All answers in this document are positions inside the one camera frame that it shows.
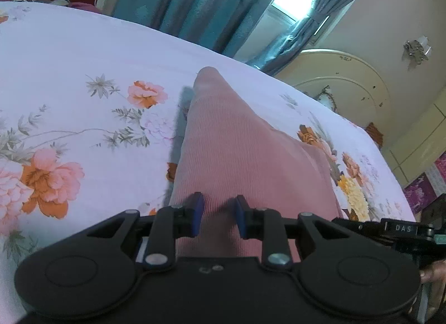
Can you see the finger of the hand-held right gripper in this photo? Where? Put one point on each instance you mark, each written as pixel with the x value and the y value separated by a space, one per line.
pixel 362 228

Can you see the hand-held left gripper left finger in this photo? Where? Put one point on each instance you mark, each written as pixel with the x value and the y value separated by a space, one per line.
pixel 197 214

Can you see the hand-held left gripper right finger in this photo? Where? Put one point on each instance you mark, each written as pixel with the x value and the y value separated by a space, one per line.
pixel 240 217

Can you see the pink knit sweater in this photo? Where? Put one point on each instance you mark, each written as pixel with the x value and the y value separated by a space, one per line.
pixel 244 156

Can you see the person's right hand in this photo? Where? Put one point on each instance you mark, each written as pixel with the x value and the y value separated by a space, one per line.
pixel 433 272

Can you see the brown bedside cabinet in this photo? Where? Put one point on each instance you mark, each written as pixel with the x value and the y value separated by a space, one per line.
pixel 375 135

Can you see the cream wardrobe with purple panels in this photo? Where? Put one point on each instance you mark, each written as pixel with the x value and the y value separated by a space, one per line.
pixel 418 142

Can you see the cream arched headboard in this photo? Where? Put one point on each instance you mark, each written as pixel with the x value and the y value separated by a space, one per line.
pixel 352 80

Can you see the floral white bed sheet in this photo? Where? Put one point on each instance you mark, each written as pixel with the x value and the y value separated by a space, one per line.
pixel 87 48

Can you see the narrow tied blue curtain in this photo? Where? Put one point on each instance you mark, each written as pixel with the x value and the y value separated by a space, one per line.
pixel 313 27

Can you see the wide blue curtain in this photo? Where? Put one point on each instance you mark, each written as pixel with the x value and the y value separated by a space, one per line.
pixel 195 0

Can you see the bright window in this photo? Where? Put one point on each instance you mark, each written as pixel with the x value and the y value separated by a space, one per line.
pixel 289 0

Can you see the wall lamp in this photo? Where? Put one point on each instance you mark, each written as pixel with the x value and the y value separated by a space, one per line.
pixel 416 49

